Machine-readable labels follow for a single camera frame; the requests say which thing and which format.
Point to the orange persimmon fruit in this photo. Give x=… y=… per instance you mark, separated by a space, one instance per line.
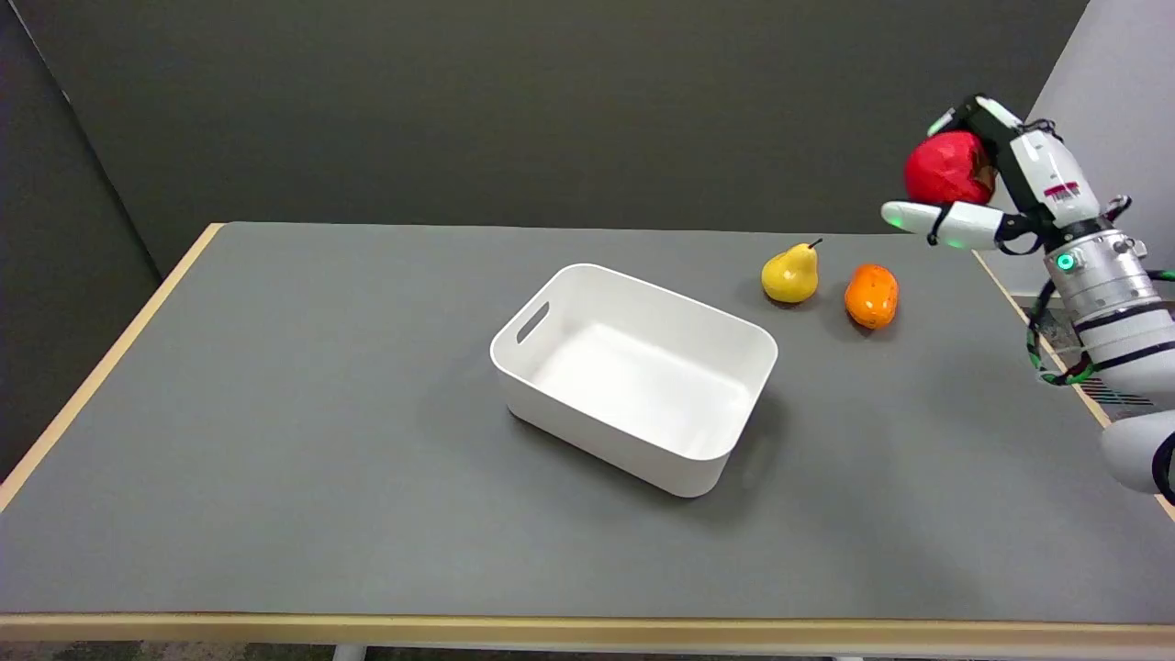
x=871 y=295

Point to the yellow pear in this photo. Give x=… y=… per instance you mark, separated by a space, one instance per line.
x=790 y=273

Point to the white plastic box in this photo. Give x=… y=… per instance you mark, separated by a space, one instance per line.
x=633 y=376

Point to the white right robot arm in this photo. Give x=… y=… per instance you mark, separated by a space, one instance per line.
x=1115 y=312

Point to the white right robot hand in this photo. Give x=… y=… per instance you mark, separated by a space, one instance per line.
x=1046 y=179

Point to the red apple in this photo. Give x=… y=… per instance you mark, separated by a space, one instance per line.
x=948 y=167

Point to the grey table leg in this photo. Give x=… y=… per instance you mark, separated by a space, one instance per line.
x=349 y=653

